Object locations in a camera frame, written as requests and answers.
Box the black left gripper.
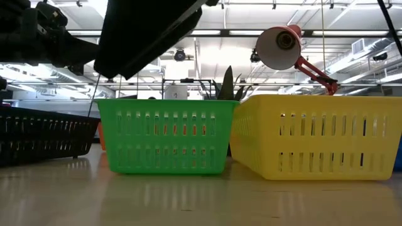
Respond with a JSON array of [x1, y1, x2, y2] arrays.
[[0, 9, 100, 76]]

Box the black plastic basket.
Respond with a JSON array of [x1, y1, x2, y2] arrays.
[[0, 106, 101, 168], [93, 0, 220, 81]]

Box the orange plastic basket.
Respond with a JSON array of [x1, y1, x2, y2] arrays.
[[97, 121, 208, 167]]

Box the green plastic basket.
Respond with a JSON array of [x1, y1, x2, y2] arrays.
[[95, 98, 240, 175]]

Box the green spiky plant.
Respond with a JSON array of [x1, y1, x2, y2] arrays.
[[199, 65, 252, 101]]

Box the red desk lamp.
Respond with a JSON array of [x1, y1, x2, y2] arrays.
[[254, 24, 339, 96]]

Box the yellow plastic basket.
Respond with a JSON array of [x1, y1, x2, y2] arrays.
[[229, 94, 402, 181]]

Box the blue plastic basket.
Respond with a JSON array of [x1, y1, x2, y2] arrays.
[[393, 136, 402, 173]]

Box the thin black hanging cable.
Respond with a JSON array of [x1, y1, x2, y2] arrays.
[[87, 73, 102, 117]]

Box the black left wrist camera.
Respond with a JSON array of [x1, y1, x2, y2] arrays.
[[36, 1, 68, 29]]

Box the black ceiling light rail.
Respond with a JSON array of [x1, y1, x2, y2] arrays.
[[67, 28, 402, 38]]

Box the silver ceiling duct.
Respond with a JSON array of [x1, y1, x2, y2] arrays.
[[326, 37, 402, 95]]

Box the thick black cable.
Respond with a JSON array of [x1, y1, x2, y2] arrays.
[[376, 0, 402, 57]]

